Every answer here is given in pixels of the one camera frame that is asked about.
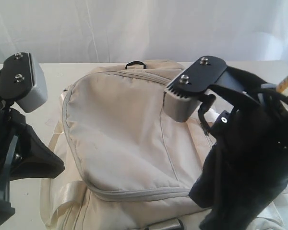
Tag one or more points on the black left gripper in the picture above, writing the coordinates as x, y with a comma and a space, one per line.
31, 158

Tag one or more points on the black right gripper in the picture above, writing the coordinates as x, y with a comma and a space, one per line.
230, 86

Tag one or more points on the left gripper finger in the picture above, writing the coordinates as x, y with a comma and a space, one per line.
9, 160

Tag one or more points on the beige fabric duffel bag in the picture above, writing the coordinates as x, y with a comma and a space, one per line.
128, 166

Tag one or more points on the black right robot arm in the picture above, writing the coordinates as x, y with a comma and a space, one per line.
247, 167

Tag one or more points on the white backdrop curtain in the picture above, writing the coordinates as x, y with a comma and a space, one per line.
84, 31

